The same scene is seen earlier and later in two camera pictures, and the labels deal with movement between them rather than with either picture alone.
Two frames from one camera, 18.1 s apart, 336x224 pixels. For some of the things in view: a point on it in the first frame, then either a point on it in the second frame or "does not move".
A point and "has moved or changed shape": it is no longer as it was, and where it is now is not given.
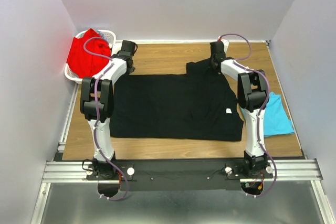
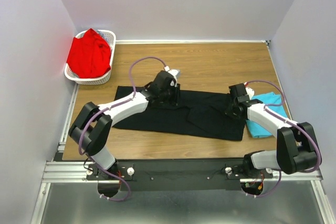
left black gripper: x=132 y=70 -> x=175 y=100
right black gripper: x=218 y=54 -> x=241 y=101
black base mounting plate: x=182 y=174 does not move
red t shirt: x=83 y=64 does not move
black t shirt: x=198 y=105 has moved or changed shape
